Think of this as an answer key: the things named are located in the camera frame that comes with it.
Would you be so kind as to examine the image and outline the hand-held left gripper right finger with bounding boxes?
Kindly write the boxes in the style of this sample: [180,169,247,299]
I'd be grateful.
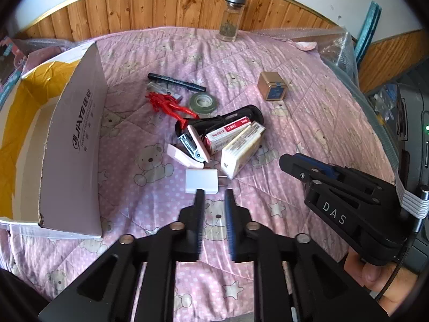
[224,188,391,322]

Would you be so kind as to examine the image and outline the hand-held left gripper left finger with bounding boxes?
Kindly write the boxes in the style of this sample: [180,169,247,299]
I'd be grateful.
[38,188,206,322]

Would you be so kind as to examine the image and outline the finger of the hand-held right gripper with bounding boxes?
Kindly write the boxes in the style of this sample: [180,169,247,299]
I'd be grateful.
[279,153,332,182]
[322,164,399,196]

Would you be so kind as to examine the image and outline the white charger plug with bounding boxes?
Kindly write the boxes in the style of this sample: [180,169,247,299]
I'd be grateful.
[185,169,226,194]

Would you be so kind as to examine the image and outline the beige staple box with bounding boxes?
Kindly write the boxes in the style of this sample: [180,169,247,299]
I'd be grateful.
[220,122,266,180]

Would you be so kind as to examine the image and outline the black oval case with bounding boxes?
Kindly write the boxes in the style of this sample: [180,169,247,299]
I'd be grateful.
[174,105,264,145]

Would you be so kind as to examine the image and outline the red staple box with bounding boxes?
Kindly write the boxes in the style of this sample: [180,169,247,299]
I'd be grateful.
[204,117,253,156]

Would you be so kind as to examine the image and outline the red plastic figurine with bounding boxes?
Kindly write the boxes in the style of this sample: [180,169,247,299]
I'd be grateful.
[145,92,198,125]

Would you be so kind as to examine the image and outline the white cardboard box yellow lining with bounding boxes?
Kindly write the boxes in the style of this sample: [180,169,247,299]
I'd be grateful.
[0,42,108,240]

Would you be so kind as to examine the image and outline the person's right forearm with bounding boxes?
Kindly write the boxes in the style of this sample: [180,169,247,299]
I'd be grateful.
[378,268,427,316]

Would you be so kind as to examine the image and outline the person's right hand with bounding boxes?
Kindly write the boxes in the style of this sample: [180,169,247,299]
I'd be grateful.
[345,251,403,293]

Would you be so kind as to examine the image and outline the pink stapler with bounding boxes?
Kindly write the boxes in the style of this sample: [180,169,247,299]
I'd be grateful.
[168,125,211,170]

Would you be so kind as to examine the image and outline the gold cube box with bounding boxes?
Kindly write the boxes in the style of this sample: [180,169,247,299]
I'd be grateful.
[257,71,287,102]

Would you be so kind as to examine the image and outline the green tape roll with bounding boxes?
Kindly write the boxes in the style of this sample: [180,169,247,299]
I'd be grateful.
[188,93,218,115]

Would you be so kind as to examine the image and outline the clear plastic wrap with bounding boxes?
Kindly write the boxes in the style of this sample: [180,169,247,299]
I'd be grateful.
[255,25,362,91]

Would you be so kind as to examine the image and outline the black marker pen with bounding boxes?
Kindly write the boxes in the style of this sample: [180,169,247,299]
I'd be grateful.
[147,73,206,93]

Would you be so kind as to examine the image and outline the teal foam mat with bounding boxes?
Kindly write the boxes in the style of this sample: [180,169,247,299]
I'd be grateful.
[354,2,383,71]

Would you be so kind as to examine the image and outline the glass jar with metal lid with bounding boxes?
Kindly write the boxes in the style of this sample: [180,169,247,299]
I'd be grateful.
[216,0,246,43]

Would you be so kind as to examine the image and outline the pink bear print blanket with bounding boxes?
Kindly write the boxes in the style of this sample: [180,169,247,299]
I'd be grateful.
[0,27,398,317]

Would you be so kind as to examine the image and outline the bubble wrap sheet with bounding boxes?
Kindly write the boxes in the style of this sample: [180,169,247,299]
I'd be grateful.
[17,38,78,55]

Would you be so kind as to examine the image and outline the black cable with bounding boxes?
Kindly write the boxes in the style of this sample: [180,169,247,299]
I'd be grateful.
[376,185,429,304]

